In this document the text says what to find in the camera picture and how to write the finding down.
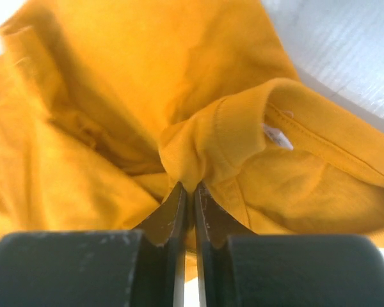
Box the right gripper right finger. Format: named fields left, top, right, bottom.
left=194, top=184, right=384, bottom=306

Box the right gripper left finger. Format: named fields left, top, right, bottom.
left=0, top=184, right=188, bottom=306

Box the orange t shirt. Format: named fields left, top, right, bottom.
left=0, top=0, right=384, bottom=282

